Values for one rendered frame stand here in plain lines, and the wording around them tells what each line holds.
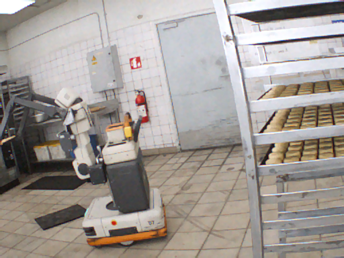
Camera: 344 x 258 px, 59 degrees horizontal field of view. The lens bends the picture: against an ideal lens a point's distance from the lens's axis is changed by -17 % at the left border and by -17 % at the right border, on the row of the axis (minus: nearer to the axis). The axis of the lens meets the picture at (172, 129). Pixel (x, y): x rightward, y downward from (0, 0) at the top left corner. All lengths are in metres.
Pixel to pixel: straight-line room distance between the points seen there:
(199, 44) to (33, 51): 3.30
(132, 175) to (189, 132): 2.97
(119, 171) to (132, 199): 0.23
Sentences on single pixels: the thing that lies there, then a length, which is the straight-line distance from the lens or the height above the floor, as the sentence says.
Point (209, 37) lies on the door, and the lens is 5.25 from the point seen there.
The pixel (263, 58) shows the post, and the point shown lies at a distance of 1.35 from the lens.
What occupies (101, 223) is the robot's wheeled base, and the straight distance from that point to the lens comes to 2.74.
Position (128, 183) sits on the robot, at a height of 0.53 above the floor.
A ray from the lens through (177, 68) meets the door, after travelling 5.39.
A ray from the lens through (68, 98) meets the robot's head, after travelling 2.75.
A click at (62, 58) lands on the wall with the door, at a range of 6.38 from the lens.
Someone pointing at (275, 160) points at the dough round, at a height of 0.97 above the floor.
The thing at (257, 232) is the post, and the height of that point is 0.78.
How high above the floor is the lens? 1.27
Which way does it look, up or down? 9 degrees down
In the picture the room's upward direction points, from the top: 11 degrees counter-clockwise
